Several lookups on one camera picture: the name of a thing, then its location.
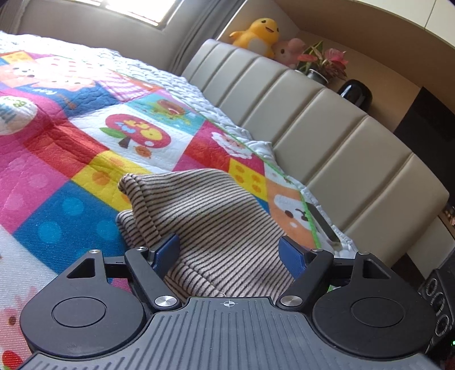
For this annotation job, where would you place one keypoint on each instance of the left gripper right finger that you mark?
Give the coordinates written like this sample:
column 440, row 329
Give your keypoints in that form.
column 310, row 271

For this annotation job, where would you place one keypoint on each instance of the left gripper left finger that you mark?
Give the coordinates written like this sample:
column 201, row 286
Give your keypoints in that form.
column 148, row 267

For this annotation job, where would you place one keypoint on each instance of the beige striped knit garment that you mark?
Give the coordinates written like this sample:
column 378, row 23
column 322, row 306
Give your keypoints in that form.
column 229, row 243

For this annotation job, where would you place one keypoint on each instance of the beige padded headboard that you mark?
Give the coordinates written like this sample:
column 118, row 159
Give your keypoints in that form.
column 373, row 187

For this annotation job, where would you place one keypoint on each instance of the colourful patchwork quilt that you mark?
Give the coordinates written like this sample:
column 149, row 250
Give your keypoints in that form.
column 69, row 131

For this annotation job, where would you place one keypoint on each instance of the black round speaker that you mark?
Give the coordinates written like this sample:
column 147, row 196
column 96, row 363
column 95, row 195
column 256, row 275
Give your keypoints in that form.
column 357, row 93

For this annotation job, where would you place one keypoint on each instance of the potted pink flower plant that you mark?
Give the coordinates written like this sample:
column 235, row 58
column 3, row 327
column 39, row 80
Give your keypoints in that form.
column 322, row 65

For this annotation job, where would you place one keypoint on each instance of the pink plush toy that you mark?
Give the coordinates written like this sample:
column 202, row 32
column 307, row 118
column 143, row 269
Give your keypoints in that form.
column 287, row 52

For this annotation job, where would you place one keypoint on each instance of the yellow duck plush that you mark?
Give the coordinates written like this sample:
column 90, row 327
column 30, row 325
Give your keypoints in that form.
column 262, row 34

